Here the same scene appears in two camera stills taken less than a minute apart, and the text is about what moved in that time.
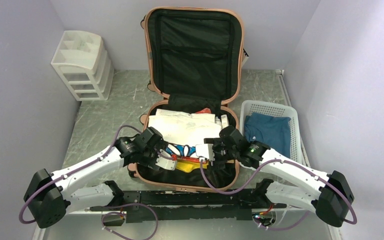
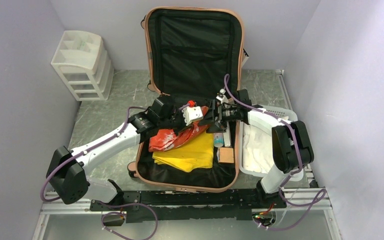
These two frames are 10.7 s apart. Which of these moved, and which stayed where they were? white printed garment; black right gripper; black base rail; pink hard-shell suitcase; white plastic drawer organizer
Moved: white printed garment; black right gripper
Stayed: pink hard-shell suitcase; white plastic drawer organizer; black base rail
